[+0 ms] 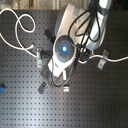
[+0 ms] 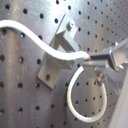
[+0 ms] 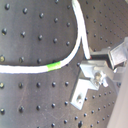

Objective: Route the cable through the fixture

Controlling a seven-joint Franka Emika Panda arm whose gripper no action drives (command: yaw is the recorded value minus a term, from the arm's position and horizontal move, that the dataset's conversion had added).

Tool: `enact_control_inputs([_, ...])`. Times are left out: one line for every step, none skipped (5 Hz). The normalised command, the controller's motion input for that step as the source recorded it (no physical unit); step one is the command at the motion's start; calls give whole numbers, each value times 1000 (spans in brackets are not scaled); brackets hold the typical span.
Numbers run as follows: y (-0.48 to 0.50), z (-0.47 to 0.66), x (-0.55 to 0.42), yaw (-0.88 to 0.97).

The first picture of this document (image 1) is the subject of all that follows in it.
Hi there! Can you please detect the metal cable clip bottom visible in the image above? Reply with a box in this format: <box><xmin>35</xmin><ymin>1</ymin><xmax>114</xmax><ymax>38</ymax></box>
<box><xmin>63</xmin><ymin>85</ymin><xmax>70</xmax><ymax>93</ymax></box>

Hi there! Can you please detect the metal cable clip right upper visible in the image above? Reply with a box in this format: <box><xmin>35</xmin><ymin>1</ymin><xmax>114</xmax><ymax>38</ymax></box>
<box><xmin>102</xmin><ymin>50</ymin><xmax>109</xmax><ymax>57</ymax></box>

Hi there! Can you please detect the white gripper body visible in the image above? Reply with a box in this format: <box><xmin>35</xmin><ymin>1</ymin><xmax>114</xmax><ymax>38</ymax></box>
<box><xmin>39</xmin><ymin>58</ymin><xmax>78</xmax><ymax>88</ymax></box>

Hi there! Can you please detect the black clip top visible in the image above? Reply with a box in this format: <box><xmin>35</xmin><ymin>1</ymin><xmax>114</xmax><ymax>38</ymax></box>
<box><xmin>44</xmin><ymin>29</ymin><xmax>55</xmax><ymax>42</ymax></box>

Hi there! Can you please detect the blue object left edge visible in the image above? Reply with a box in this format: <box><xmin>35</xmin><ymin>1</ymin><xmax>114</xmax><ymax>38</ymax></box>
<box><xmin>0</xmin><ymin>84</ymin><xmax>5</xmax><ymax>94</ymax></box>

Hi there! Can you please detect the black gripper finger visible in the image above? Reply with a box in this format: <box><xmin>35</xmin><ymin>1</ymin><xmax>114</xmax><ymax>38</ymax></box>
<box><xmin>38</xmin><ymin>81</ymin><xmax>47</xmax><ymax>92</ymax></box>
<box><xmin>46</xmin><ymin>78</ymin><xmax>55</xmax><ymax>88</ymax></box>

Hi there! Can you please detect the metal cable clip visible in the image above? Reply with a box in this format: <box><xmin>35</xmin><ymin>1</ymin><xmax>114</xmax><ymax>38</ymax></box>
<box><xmin>36</xmin><ymin>48</ymin><xmax>42</xmax><ymax>68</ymax></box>
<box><xmin>97</xmin><ymin>60</ymin><xmax>106</xmax><ymax>70</ymax></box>
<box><xmin>102</xmin><ymin>50</ymin><xmax>109</xmax><ymax>57</ymax></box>
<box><xmin>63</xmin><ymin>85</ymin><xmax>70</xmax><ymax>93</ymax></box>

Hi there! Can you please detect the metal cable clip right lower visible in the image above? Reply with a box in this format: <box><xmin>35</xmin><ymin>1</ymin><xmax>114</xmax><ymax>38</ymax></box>
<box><xmin>97</xmin><ymin>60</ymin><xmax>106</xmax><ymax>70</ymax></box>

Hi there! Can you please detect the white cable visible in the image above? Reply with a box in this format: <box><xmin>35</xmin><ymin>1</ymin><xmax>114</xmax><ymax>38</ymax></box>
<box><xmin>0</xmin><ymin>8</ymin><xmax>128</xmax><ymax>64</ymax></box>

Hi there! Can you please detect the metal cable clip left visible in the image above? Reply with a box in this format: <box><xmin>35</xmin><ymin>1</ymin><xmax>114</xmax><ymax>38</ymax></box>
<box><xmin>36</xmin><ymin>48</ymin><xmax>42</xmax><ymax>68</ymax></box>

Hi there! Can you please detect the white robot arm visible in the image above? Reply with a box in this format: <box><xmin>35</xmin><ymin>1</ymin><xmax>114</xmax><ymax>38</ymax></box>
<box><xmin>38</xmin><ymin>0</ymin><xmax>112</xmax><ymax>94</ymax></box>

